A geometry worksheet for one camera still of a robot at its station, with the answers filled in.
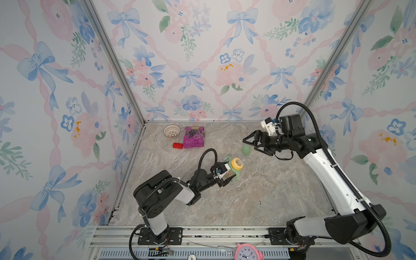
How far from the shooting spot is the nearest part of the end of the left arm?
2.18 ft

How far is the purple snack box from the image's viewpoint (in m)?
1.03

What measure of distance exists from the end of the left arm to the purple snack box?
0.34 metres
